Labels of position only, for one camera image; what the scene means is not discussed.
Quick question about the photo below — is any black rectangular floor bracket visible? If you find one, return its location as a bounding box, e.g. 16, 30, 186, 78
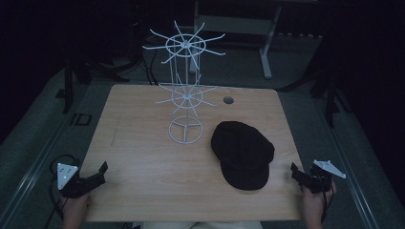
70, 112, 94, 127

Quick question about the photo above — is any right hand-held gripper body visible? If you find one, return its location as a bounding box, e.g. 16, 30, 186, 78
309, 158, 348, 195

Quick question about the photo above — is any black floor cable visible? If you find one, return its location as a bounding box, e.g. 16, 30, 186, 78
139, 47, 160, 87

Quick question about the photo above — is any person's right hand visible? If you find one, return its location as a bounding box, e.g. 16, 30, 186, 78
302, 179, 337, 229

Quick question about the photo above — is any white metal desk frame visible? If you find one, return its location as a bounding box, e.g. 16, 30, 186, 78
188, 0, 323, 80

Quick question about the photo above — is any person's left hand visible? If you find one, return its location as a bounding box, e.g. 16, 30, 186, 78
61, 192, 93, 229

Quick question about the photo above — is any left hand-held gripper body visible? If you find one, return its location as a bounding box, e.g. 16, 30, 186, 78
56, 162, 102, 199

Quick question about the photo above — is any black metal stand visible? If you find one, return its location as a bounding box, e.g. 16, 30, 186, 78
277, 61, 353, 129
54, 53, 145, 115

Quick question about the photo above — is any white wire rack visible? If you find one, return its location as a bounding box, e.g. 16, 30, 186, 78
141, 20, 227, 146

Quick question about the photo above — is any black cap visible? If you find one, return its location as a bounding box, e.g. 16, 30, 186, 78
210, 120, 276, 192

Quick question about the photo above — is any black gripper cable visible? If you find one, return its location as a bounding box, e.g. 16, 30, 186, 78
44, 154, 81, 229
320, 182, 336, 223

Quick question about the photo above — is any person's light clothing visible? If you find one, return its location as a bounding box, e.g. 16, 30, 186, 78
131, 220, 265, 229

